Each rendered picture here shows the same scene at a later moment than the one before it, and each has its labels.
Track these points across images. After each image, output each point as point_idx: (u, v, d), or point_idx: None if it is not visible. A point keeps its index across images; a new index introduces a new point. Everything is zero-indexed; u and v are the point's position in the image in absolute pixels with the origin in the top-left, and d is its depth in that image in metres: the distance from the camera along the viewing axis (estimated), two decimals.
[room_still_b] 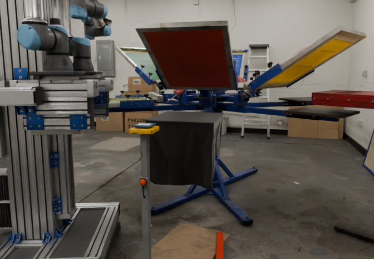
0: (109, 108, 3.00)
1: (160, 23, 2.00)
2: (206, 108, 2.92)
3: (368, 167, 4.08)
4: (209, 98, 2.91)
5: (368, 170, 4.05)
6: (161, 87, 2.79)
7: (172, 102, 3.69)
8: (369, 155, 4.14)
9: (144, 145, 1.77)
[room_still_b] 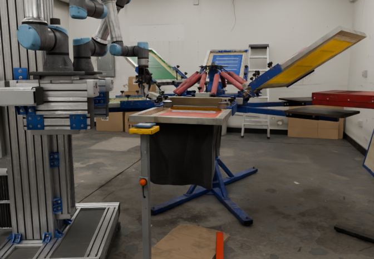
0: (109, 108, 3.00)
1: (153, 117, 1.94)
2: None
3: (368, 167, 4.08)
4: None
5: (368, 170, 4.05)
6: None
7: None
8: (369, 155, 4.14)
9: (144, 145, 1.77)
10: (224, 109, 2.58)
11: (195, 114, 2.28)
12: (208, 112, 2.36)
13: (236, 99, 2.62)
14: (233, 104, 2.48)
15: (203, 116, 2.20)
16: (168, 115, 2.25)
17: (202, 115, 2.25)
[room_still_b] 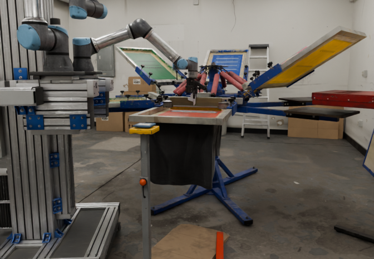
0: (109, 108, 3.00)
1: (153, 117, 1.94)
2: None
3: (368, 167, 4.08)
4: None
5: (368, 170, 4.05)
6: None
7: None
8: (369, 155, 4.14)
9: (144, 145, 1.77)
10: (224, 109, 2.58)
11: (195, 114, 2.28)
12: (208, 112, 2.36)
13: (236, 99, 2.62)
14: (233, 104, 2.48)
15: (203, 116, 2.20)
16: (168, 115, 2.25)
17: (202, 115, 2.25)
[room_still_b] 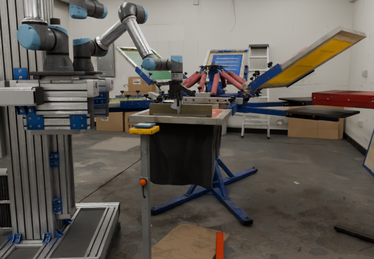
0: (109, 108, 3.00)
1: (153, 117, 1.94)
2: None
3: (368, 167, 4.08)
4: (209, 99, 2.92)
5: (368, 170, 4.05)
6: None
7: None
8: (369, 155, 4.14)
9: (144, 145, 1.77)
10: (224, 109, 2.58)
11: None
12: None
13: (236, 99, 2.62)
14: (233, 104, 2.48)
15: None
16: None
17: None
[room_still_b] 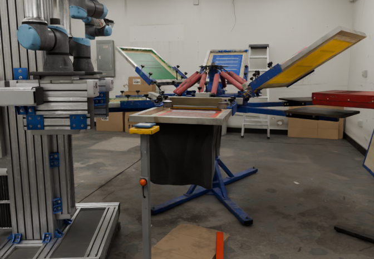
0: (109, 108, 3.00)
1: (153, 117, 1.94)
2: None
3: (368, 167, 4.08)
4: None
5: (368, 170, 4.05)
6: None
7: None
8: (369, 155, 4.14)
9: (144, 145, 1.77)
10: (224, 109, 2.58)
11: None
12: (208, 112, 2.36)
13: (236, 99, 2.62)
14: (233, 104, 2.48)
15: None
16: None
17: None
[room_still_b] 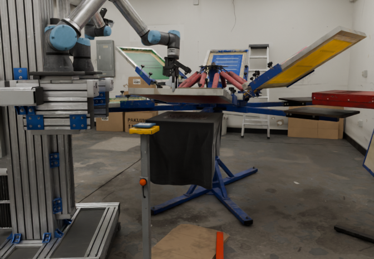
0: (109, 108, 3.00)
1: (153, 89, 1.93)
2: (206, 108, 2.92)
3: (368, 167, 4.08)
4: None
5: (368, 170, 4.05)
6: None
7: (172, 102, 3.69)
8: (369, 155, 4.14)
9: (144, 145, 1.77)
10: None
11: None
12: None
13: (236, 94, 2.62)
14: None
15: None
16: None
17: None
